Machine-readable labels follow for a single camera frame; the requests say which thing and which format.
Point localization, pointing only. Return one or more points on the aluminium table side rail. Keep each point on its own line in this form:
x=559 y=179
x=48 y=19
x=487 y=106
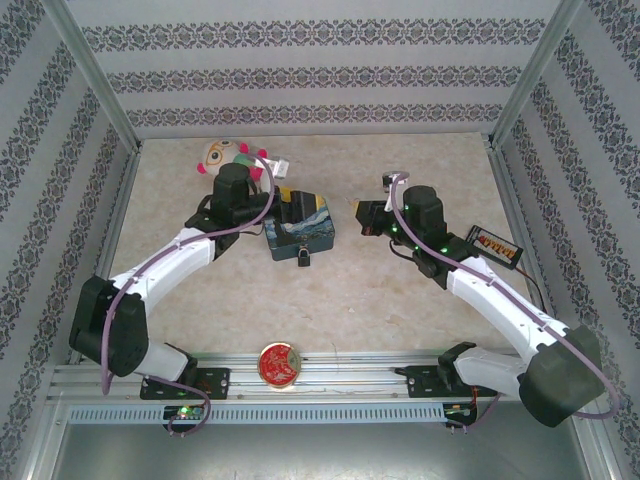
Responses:
x=110 y=250
x=515 y=210

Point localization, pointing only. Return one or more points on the small dark padlock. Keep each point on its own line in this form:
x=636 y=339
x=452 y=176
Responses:
x=303 y=260

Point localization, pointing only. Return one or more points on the starry night painted tin box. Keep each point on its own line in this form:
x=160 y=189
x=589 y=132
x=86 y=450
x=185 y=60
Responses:
x=310 y=235

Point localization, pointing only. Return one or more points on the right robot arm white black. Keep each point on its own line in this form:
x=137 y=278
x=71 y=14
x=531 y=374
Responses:
x=500 y=305

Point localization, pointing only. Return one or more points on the round red gold tin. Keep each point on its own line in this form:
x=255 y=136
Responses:
x=279 y=365

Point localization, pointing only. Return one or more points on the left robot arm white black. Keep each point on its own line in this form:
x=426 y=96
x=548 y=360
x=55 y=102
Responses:
x=165 y=260

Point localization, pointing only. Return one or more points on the aluminium frame post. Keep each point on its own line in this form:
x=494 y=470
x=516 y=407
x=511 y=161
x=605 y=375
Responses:
x=95 y=75
x=535 y=75

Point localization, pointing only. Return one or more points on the black box with red pattern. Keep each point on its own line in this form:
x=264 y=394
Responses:
x=495 y=246

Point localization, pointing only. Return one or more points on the plush doll with glasses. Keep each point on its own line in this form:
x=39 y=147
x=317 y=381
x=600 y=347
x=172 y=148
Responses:
x=220 y=152

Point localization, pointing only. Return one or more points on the small controller circuit board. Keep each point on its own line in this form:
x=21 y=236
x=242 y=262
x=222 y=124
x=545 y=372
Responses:
x=457 y=411
x=185 y=412

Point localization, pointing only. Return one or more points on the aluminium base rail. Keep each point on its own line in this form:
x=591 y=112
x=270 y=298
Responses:
x=350 y=375

